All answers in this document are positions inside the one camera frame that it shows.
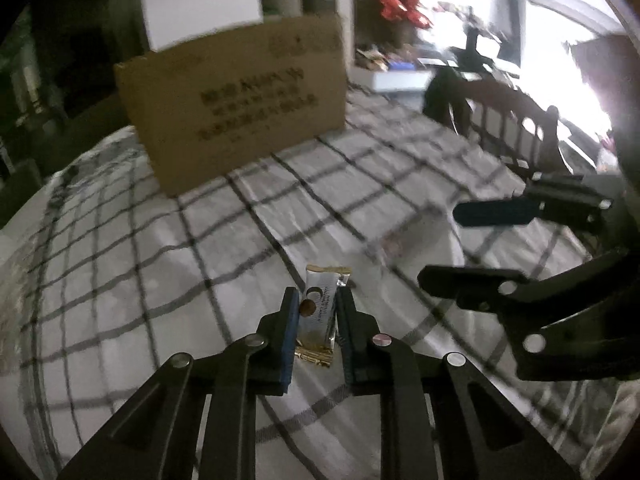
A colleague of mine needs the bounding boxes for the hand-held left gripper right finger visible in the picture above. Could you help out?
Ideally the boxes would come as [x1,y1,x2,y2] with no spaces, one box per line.
[335,285,583,480]

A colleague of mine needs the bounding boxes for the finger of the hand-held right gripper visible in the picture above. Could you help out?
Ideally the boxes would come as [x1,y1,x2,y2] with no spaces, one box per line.
[452,172,613,235]
[417,247,622,382]

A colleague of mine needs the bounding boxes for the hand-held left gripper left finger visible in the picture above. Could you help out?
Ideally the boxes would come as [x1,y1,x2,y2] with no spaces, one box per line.
[57,286,301,480]

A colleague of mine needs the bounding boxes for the white gold-edged snack packet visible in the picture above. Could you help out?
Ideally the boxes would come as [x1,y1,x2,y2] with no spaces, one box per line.
[294,263,353,368]

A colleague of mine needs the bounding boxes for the brown cardboard box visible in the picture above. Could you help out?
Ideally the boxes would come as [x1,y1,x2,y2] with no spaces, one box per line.
[114,12,349,198]

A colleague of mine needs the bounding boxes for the wooden chair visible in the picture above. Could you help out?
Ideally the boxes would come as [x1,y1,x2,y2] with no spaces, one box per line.
[450,80,576,181]

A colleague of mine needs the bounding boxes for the dark green garment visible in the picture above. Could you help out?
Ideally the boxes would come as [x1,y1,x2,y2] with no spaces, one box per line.
[422,67,473,131]

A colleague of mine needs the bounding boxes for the grey checked tablecloth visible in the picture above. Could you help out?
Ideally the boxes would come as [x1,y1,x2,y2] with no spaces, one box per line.
[0,80,631,480]

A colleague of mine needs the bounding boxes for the white low cabinet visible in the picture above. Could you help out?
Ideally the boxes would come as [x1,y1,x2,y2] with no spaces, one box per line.
[370,67,441,93]

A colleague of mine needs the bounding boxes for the black stand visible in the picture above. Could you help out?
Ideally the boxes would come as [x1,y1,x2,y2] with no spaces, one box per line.
[462,25,501,68]

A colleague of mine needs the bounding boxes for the floral patterned cloth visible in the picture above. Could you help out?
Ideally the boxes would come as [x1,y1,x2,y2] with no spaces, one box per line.
[0,240,32,376]

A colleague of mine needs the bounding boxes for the dark upholstered chair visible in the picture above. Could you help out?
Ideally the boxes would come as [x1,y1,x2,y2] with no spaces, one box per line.
[50,110,132,172]
[0,160,46,228]

